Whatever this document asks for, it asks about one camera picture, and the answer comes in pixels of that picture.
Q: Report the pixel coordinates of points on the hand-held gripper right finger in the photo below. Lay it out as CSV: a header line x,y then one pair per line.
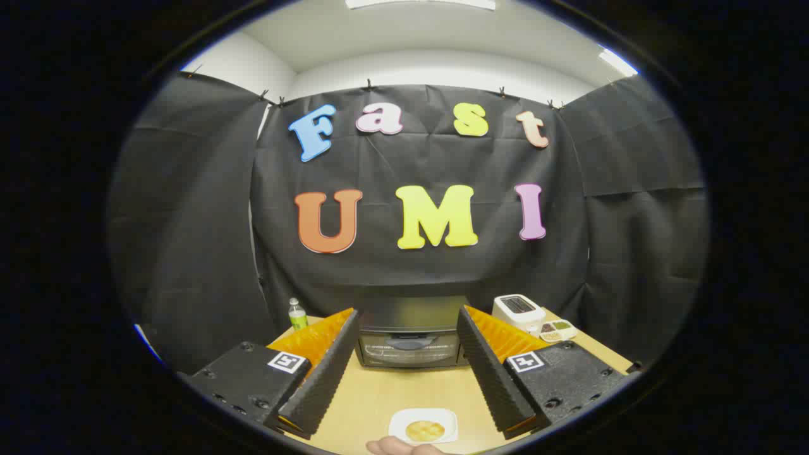
x,y
493,379

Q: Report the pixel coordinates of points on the ceiling light panel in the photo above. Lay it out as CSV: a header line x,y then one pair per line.
x,y
617,62

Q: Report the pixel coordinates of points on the white pop-up toaster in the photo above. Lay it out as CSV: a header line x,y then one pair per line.
x,y
517,313

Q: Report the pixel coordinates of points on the white square plate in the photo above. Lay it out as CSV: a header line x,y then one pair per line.
x,y
399,422

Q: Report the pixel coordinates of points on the green label drink bottle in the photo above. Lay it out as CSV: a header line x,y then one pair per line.
x,y
298,318

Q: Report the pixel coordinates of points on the golden round bun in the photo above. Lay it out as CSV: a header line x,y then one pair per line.
x,y
425,431

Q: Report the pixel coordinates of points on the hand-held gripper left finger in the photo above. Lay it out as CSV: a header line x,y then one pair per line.
x,y
325,379

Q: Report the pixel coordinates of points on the black toaster oven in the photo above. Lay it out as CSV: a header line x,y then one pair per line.
x,y
411,349

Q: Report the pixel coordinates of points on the divided white snack dish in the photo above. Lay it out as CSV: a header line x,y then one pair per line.
x,y
558,330

